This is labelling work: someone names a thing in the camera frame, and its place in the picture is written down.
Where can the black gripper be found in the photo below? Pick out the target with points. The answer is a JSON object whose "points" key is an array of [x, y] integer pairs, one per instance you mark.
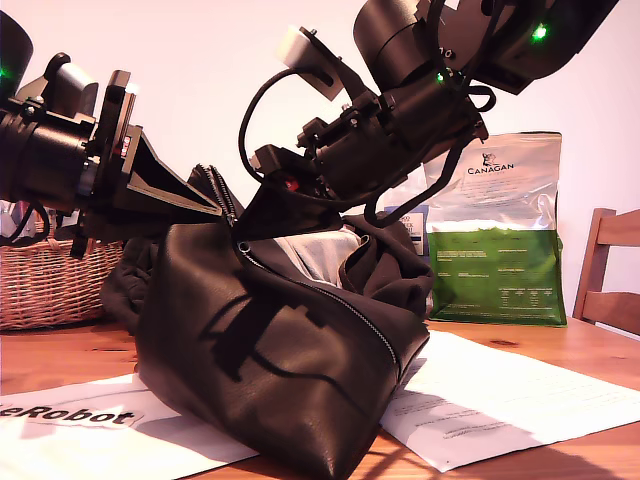
{"points": [[350, 145], [60, 160]]}

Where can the black leather zip bag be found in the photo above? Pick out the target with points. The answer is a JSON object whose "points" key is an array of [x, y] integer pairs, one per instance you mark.
{"points": [[250, 375]]}

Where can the green silver pet food bag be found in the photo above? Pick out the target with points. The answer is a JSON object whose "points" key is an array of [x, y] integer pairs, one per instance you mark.
{"points": [[495, 280]]}

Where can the dark brown grey-lined hoodie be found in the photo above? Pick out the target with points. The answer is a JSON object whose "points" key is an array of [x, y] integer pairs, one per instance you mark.
{"points": [[390, 270]]}

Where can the large clear water bottle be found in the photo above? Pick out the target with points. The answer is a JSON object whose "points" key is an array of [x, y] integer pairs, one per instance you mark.
{"points": [[415, 230]]}

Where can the wicker basket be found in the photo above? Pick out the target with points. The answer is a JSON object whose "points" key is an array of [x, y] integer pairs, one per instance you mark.
{"points": [[50, 285]]}

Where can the white LeRobot text sticker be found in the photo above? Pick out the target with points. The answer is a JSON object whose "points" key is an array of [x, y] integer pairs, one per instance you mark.
{"points": [[75, 420]]}

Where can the white printed paper sheet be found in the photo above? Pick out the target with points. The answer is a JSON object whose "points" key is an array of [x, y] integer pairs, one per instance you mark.
{"points": [[500, 400]]}

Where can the wooden chair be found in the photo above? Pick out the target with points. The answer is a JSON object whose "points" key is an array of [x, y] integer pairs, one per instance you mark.
{"points": [[595, 260]]}

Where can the arm wrist camera box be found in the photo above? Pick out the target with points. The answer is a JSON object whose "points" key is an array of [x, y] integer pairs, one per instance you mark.
{"points": [[75, 87], [295, 47]]}

